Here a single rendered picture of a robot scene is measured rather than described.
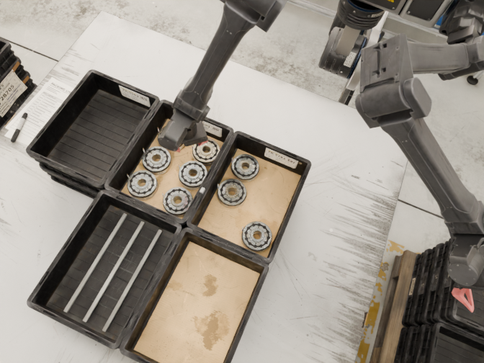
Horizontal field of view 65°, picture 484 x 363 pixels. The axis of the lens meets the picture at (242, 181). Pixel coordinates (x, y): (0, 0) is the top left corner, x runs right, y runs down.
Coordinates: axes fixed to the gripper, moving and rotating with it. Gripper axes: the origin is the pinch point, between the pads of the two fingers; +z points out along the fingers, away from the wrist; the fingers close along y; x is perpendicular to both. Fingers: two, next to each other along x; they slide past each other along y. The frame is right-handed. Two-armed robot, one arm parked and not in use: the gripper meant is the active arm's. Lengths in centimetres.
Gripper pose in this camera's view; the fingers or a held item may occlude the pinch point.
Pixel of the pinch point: (189, 146)
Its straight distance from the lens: 118.7
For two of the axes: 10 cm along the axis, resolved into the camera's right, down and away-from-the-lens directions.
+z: -0.7, 4.0, 9.2
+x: -3.4, -8.7, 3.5
